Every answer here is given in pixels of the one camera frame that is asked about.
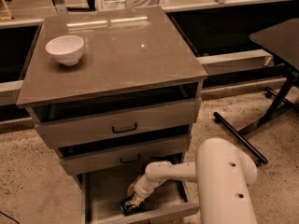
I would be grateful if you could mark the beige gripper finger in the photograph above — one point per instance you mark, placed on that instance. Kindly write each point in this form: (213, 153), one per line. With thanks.
(136, 201)
(131, 189)

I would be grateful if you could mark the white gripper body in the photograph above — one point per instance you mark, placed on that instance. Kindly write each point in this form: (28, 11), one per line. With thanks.
(142, 189)

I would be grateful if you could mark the blue pepsi can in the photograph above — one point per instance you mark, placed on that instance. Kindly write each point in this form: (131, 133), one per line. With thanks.
(130, 206)

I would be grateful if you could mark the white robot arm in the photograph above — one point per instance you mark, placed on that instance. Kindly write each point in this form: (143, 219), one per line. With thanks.
(222, 173)

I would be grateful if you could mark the middle grey drawer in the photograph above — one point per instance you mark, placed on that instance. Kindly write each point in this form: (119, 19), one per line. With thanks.
(99, 160)

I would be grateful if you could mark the open bottom grey drawer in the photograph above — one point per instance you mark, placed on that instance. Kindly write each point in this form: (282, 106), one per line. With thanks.
(104, 190)

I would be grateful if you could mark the top grey drawer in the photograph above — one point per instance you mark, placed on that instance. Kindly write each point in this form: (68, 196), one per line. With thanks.
(72, 132)

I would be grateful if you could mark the grey drawer cabinet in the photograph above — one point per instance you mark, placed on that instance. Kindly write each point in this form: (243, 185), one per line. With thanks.
(132, 58)

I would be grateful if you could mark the white ceramic bowl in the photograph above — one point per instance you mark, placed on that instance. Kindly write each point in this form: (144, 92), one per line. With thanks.
(66, 49)

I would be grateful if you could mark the clear plastic bin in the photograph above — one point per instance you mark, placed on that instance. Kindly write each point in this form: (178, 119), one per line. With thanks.
(122, 4)

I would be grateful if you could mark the black side table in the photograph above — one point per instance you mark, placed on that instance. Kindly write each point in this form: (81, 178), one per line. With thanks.
(282, 41)

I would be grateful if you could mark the yellow object top left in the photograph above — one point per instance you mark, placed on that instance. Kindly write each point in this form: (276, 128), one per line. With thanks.
(5, 13)

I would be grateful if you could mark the black middle drawer handle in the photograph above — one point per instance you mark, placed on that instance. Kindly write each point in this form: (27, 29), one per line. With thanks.
(129, 160)

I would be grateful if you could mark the black drawer handle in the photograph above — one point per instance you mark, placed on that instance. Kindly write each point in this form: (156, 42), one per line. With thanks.
(129, 160)
(124, 129)

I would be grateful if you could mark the black top drawer handle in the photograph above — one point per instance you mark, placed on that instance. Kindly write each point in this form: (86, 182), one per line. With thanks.
(124, 129)

